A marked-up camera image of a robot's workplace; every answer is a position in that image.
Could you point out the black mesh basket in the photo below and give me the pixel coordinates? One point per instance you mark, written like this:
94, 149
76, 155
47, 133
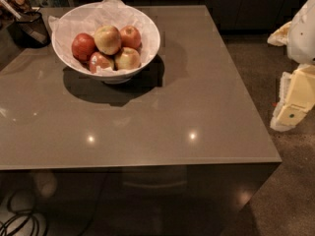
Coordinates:
30, 31

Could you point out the yellow-green top apple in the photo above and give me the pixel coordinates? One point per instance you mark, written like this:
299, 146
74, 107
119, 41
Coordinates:
107, 39

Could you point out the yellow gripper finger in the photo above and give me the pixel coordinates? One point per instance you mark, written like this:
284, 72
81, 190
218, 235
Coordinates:
280, 36
297, 98

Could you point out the white ceramic bowl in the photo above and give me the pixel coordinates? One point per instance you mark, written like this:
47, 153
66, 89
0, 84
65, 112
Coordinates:
147, 43

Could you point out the red apple back right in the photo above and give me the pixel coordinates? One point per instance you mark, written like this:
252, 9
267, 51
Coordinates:
130, 37

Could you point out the yellow-red apple front right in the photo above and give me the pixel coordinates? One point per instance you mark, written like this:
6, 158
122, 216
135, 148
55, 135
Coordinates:
127, 59

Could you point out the red apple with sticker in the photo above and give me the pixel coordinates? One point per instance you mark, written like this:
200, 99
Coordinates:
99, 62

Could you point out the white paper bowl liner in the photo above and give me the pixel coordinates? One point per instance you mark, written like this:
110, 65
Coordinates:
98, 13

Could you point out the red apple left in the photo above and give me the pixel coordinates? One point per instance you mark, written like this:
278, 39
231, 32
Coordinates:
83, 46

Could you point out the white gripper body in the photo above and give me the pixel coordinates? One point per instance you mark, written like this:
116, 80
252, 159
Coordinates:
303, 36

